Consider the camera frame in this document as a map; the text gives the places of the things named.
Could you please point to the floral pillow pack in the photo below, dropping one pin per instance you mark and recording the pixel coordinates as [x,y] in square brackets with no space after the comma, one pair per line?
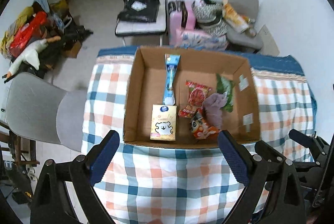
[199,40]

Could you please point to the black bag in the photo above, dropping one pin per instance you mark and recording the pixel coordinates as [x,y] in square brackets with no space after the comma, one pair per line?
[139,11]

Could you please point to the grey corner chair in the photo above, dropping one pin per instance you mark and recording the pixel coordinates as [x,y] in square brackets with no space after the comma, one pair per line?
[249,40]

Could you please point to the orange snack bag on chair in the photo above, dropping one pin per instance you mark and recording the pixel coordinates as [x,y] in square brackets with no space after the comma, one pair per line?
[236,21]

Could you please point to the zebra pattern bag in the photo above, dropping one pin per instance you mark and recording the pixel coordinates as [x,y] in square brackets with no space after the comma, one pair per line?
[210,17]

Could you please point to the purple fuzzy sock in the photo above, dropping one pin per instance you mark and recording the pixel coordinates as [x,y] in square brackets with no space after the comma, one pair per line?
[212,106]

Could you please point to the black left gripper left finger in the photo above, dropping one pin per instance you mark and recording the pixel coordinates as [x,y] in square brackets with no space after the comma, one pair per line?
[51,202]

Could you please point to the pink suitcase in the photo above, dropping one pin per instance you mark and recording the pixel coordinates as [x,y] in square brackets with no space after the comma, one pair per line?
[181,17]

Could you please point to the red jacket snack bag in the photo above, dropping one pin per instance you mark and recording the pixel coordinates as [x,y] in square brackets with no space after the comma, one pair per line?
[197,94]

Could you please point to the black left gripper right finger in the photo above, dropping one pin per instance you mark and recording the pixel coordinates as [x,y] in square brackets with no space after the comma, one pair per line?
[263,182]

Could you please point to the green snack bag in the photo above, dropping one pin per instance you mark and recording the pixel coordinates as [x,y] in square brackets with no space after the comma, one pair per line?
[225,87]

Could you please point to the red plastic bag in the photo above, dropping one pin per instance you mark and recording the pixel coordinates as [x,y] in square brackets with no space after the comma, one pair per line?
[23,35]

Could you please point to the yellow tissue pack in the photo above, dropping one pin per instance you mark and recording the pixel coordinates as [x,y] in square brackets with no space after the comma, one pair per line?
[163,123]

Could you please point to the plaid tablecloth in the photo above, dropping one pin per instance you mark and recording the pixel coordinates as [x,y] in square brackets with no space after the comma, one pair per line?
[187,185]

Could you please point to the cardboard box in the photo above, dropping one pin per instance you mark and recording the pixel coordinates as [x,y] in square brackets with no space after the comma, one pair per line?
[182,98]

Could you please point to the orange panda snack bag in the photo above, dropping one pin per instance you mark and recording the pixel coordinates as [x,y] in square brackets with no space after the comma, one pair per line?
[200,128]

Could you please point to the blue long snack pack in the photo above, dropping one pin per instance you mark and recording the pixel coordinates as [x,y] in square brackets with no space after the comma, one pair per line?
[171,64]

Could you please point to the white goose plush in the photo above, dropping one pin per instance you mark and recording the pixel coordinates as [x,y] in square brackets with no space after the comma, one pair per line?
[29,56]

